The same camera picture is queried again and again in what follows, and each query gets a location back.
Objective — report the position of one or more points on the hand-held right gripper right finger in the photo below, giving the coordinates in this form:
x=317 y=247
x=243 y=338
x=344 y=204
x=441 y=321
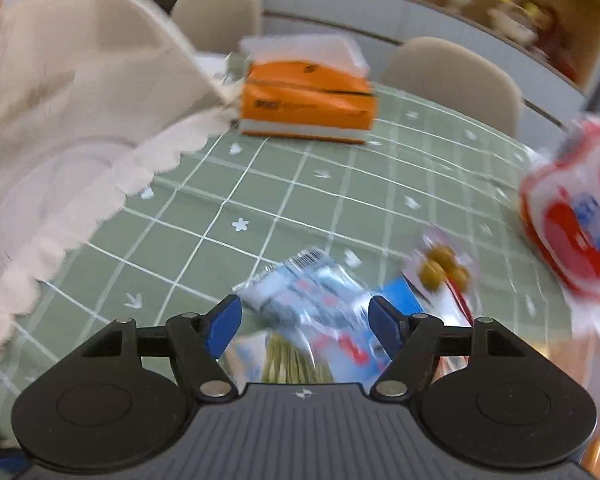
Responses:
x=384 y=325

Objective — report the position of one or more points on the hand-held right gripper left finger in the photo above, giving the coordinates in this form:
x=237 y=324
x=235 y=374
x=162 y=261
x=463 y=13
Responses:
x=226 y=327

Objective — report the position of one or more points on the small packet with yellow balls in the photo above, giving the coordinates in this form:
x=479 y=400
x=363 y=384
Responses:
x=442 y=265

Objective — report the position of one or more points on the blue seaweed snack packet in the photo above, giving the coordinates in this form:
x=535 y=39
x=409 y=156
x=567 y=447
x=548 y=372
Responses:
x=305 y=290

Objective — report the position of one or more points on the pale pink cardboard box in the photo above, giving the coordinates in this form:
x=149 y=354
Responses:
x=130 y=35

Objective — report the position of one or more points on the green checked tablecloth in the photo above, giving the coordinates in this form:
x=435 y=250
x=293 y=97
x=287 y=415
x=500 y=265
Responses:
x=290 y=195

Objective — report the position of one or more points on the white scalloped lace cloth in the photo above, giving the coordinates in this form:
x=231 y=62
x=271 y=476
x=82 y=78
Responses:
x=80 y=185

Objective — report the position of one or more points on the red and white rabbit bag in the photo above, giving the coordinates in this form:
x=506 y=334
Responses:
x=570 y=230

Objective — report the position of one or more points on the orange tissue box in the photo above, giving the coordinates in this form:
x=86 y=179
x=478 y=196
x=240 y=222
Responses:
x=305 y=105

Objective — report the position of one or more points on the beige dining chair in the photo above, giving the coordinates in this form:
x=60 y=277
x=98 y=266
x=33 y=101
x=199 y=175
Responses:
x=450 y=75
x=215 y=15

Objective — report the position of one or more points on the row of small figurines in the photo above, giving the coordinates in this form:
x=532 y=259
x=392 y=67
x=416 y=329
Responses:
x=510 y=15

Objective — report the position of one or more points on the wooden display shelf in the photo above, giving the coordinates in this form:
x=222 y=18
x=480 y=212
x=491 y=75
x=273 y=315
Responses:
x=592 y=35

